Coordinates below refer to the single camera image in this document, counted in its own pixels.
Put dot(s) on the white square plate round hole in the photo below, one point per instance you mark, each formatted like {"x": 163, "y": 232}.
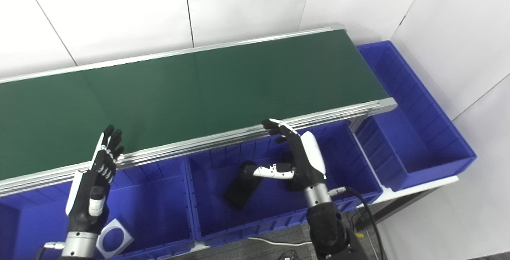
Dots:
{"x": 125, "y": 240}

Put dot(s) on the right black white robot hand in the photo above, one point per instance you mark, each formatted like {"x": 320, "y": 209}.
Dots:
{"x": 308, "y": 160}

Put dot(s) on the green conveyor belt aluminium frame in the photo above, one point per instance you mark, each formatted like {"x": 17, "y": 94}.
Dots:
{"x": 199, "y": 92}

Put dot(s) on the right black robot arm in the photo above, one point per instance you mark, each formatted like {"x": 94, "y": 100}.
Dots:
{"x": 326, "y": 228}

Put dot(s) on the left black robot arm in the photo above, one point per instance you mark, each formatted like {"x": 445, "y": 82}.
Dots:
{"x": 79, "y": 244}

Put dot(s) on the black cylinder block part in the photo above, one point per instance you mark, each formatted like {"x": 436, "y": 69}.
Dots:
{"x": 294, "y": 185}
{"x": 243, "y": 190}

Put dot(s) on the long blue plastic bin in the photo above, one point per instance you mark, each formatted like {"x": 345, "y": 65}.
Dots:
{"x": 422, "y": 140}

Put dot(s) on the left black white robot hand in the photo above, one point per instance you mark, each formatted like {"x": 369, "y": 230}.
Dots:
{"x": 85, "y": 200}

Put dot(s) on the aluminium conveyor leg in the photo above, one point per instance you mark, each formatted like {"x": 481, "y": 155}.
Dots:
{"x": 358, "y": 122}

